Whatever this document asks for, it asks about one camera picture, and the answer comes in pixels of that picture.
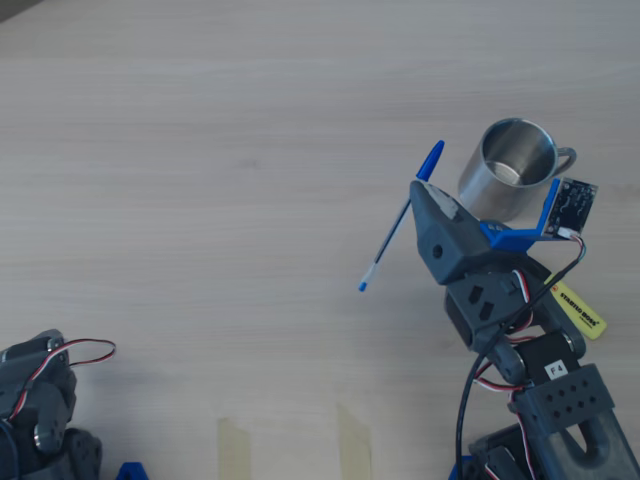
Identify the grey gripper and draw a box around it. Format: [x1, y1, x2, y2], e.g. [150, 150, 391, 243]
[409, 179, 551, 351]

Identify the blue capped ballpoint pen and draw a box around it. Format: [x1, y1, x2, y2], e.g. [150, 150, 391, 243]
[356, 139, 446, 293]

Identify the silver steel cup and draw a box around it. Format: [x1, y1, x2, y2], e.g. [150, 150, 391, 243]
[457, 117, 579, 224]

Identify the yellow highlighter with black cap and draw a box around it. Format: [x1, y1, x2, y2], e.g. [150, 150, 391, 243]
[544, 272, 609, 341]

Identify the beige tape strip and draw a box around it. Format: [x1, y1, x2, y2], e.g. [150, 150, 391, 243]
[335, 402, 373, 480]
[216, 417, 252, 480]

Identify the blue base clamp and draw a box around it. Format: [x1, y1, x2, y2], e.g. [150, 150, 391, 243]
[115, 462, 151, 480]
[448, 454, 474, 480]

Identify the camera board on blue mount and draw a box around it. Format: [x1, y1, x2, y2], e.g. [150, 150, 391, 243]
[478, 177, 600, 254]

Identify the black camera cable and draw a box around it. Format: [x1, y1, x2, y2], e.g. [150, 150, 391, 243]
[454, 234, 587, 480]

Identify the red white black servo wire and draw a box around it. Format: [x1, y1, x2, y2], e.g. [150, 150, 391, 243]
[9, 338, 117, 426]

